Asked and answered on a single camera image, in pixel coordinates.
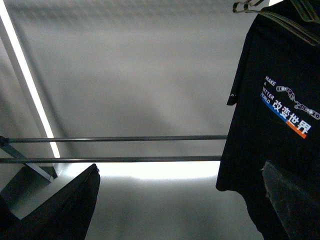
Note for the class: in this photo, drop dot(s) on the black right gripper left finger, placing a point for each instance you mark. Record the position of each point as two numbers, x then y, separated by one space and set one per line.
64 216

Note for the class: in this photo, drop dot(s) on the lower grey horizontal rod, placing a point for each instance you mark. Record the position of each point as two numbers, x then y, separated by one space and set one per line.
144 159

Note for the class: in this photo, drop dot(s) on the grey horizontal rod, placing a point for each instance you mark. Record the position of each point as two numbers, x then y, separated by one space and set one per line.
120 139
144 159

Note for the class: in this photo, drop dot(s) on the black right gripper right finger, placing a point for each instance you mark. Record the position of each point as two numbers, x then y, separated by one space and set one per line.
295 199

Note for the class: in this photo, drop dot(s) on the grey diagonal rack leg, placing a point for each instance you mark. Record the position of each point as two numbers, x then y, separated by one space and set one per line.
30 166

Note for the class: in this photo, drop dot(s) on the upper grey horizontal rod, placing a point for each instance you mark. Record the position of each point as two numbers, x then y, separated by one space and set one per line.
120 139

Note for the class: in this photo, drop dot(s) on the black printed hanging t-shirt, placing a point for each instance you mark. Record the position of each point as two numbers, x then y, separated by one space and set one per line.
276 94

